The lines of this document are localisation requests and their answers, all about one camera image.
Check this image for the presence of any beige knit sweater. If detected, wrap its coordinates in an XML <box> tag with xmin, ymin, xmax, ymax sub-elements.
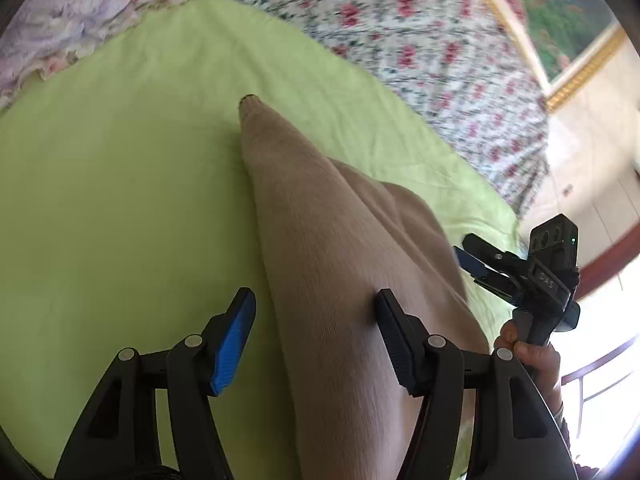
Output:
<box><xmin>239</xmin><ymin>96</ymin><xmax>488</xmax><ymax>479</ymax></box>

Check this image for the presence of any person's right hand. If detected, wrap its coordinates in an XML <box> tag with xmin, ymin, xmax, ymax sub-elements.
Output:
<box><xmin>494</xmin><ymin>321</ymin><xmax>563</xmax><ymax>414</ymax></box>

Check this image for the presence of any light green bed sheet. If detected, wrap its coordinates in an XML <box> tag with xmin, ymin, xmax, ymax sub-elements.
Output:
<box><xmin>1</xmin><ymin>0</ymin><xmax>521</xmax><ymax>479</ymax></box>

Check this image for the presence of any red rose floral quilt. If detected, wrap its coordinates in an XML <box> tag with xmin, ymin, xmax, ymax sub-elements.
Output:
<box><xmin>235</xmin><ymin>0</ymin><xmax>549</xmax><ymax>216</ymax></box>

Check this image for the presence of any framed landscape painting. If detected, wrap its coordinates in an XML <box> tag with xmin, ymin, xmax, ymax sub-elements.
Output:
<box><xmin>486</xmin><ymin>0</ymin><xmax>627</xmax><ymax>113</ymax></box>

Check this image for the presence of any pastel floral pillow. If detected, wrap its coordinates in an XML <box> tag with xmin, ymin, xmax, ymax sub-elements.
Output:
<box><xmin>1</xmin><ymin>0</ymin><xmax>186</xmax><ymax>108</ymax></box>

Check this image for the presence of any black camera box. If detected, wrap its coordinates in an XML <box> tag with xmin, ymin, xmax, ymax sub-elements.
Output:
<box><xmin>528</xmin><ymin>214</ymin><xmax>578</xmax><ymax>272</ymax></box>

